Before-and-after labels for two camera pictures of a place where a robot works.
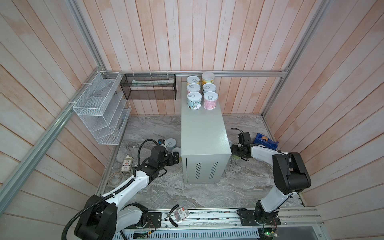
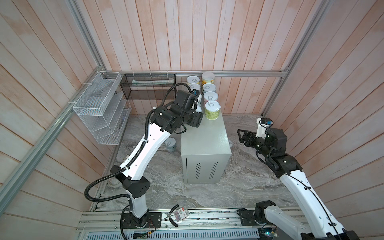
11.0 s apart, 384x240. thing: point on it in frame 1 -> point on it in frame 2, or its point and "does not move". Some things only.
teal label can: (209, 87) does not move
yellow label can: (193, 79) does not move
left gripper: (171, 162) -> (196, 120)
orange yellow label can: (208, 77) does not move
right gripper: (233, 148) -> (251, 135)
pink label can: (193, 87) does not move
